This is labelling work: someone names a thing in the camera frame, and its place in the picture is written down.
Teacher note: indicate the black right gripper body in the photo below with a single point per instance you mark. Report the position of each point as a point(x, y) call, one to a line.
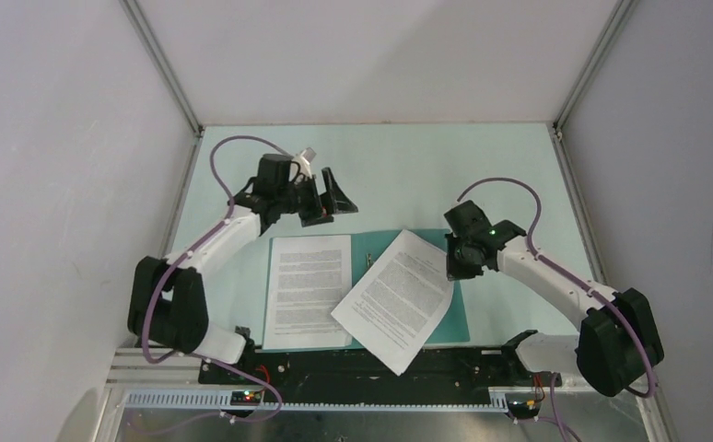
point(459, 262)

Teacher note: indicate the printed paper sheet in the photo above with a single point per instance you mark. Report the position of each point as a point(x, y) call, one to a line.
point(401, 299)
point(307, 293)

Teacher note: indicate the aluminium frame post right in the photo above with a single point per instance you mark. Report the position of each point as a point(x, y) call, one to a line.
point(599, 52)

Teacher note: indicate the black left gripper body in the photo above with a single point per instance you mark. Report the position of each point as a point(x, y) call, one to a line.
point(299, 198)

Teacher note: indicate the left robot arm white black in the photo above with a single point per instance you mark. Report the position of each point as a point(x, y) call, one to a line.
point(168, 304)

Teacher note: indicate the white slotted cable duct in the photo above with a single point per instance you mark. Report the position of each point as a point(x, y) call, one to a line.
point(229, 400)

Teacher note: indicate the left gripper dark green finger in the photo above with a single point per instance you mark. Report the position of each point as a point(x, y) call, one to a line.
point(333, 200)
point(311, 219)

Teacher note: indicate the aluminium frame post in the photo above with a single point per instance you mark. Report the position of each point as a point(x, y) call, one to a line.
point(599, 52)
point(148, 38)

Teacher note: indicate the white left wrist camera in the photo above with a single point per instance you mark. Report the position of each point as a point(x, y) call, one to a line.
point(303, 160)

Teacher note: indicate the teal file folder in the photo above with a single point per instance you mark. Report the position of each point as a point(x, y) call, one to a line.
point(369, 256)

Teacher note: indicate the aluminium frame post left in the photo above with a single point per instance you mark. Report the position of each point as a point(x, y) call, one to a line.
point(148, 38)

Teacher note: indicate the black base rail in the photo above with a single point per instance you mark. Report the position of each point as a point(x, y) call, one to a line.
point(444, 375)

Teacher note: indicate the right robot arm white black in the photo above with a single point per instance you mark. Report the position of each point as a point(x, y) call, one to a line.
point(616, 340)

